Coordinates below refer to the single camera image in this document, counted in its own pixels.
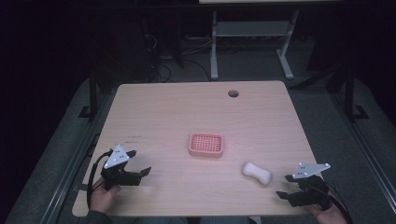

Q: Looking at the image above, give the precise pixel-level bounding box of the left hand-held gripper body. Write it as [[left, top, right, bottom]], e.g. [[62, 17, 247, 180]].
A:
[[100, 144, 142, 191]]

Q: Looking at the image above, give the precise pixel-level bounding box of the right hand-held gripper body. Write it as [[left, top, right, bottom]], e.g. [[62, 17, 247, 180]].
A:
[[288, 162, 332, 211]]

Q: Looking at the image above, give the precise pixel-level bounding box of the white soap bar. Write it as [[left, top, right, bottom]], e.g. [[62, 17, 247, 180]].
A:
[[241, 161, 273, 187]]

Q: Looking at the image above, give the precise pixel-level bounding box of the pink soap dish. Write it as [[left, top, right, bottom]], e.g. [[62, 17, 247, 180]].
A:
[[188, 133, 225, 159]]

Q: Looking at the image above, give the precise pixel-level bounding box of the person's left hand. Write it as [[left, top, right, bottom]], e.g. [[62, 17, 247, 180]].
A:
[[90, 176, 121, 215]]

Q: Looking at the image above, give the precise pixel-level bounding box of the person's right hand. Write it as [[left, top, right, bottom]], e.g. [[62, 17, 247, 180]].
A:
[[305, 194, 348, 224]]

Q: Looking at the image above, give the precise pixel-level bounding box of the black metal stand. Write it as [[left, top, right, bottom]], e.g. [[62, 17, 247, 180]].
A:
[[78, 66, 101, 120], [342, 63, 370, 121]]

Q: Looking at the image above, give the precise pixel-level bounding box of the white metal stand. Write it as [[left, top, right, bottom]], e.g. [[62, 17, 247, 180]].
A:
[[210, 8, 300, 80]]

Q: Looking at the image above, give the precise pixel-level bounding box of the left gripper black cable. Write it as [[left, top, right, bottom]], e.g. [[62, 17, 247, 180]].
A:
[[86, 149, 113, 210]]

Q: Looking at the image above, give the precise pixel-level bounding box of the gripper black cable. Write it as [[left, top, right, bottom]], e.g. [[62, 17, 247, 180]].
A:
[[323, 180, 353, 224], [86, 149, 113, 210]]

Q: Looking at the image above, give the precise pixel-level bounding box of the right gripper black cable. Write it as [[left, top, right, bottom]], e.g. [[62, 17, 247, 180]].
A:
[[323, 180, 353, 224]]

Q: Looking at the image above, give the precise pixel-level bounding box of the bundle of floor cables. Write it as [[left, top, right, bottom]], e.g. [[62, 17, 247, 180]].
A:
[[143, 32, 213, 82]]

